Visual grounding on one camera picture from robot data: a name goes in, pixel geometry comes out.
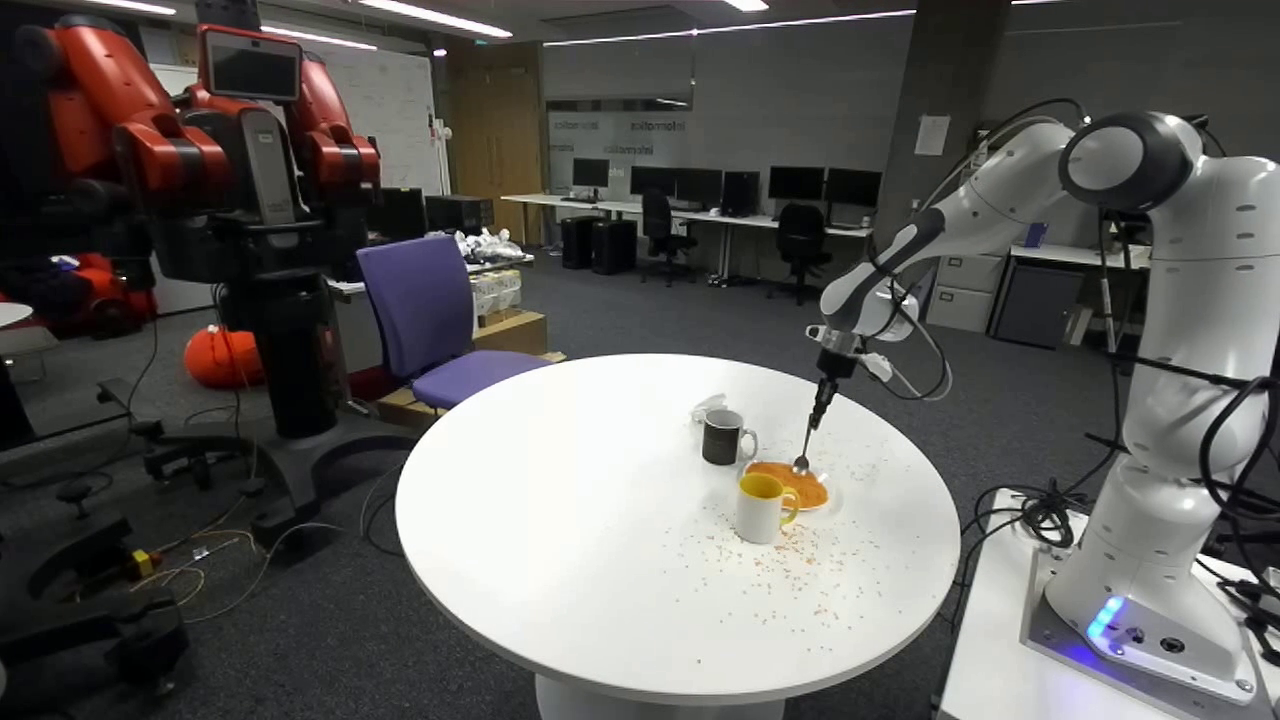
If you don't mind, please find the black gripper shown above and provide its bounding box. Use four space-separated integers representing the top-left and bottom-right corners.
804 340 862 431

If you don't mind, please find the black mug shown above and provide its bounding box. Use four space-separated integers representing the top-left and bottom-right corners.
696 400 766 470

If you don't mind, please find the white mug yellow inside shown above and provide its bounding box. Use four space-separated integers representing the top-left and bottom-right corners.
731 467 802 546

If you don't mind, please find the black office chair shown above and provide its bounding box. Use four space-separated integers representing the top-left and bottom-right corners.
775 200 833 309
641 193 699 289

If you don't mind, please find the white file cabinet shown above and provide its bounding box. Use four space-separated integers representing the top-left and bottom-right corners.
926 246 1000 335

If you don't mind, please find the dark side desk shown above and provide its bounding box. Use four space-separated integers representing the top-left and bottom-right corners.
994 236 1153 352

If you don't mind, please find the white paper notice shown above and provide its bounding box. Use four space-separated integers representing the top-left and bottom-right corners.
913 110 956 158

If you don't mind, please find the white robot mounting platform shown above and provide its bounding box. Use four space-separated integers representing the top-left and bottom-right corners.
935 484 1280 720

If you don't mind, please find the large cardboard box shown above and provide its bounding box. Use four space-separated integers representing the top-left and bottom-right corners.
472 309 552 361

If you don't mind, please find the long office desk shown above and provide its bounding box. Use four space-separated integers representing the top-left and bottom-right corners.
496 186 875 292

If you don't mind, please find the white printed carton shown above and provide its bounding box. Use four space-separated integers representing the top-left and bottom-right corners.
468 265 528 325

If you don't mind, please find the brown wooden door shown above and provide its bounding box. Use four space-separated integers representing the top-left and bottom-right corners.
443 39 548 251

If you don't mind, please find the purple office chair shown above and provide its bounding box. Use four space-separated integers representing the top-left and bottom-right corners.
353 231 552 414

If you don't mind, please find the white whiteboard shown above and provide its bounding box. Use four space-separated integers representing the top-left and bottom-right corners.
312 47 457 200

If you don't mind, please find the orange pumpkin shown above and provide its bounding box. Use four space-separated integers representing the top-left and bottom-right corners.
180 320 269 397

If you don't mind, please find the black wheeled floor base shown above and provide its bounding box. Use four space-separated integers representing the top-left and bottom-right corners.
0 512 197 705

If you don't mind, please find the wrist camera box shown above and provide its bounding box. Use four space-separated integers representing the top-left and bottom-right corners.
854 340 901 389

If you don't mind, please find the black cable bundle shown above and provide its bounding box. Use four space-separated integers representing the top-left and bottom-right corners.
959 476 1078 551

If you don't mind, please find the white table pedestal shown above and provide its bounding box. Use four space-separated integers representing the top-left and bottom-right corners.
532 666 794 720

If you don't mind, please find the yellow floor cable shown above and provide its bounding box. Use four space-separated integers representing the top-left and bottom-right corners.
128 522 265 604

